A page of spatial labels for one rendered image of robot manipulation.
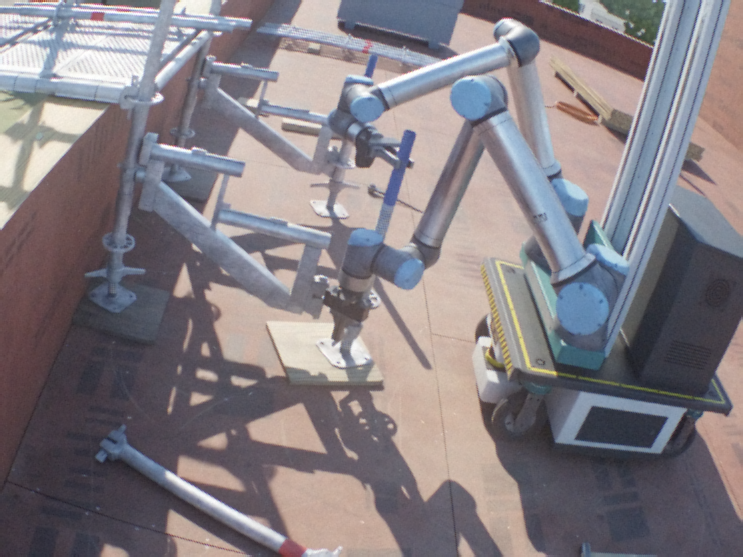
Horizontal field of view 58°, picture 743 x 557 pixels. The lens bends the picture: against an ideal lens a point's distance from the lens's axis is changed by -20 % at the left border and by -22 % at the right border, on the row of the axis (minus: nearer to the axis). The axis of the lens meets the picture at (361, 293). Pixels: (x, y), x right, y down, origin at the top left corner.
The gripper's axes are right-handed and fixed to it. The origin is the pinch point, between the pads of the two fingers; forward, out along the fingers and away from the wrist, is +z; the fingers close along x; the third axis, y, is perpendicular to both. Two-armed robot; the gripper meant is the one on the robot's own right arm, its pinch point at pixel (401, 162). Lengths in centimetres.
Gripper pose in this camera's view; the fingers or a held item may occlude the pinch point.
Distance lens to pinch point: 234.9
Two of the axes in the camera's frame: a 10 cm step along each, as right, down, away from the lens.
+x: 7.9, -1.1, 6.0
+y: 2.5, -8.4, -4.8
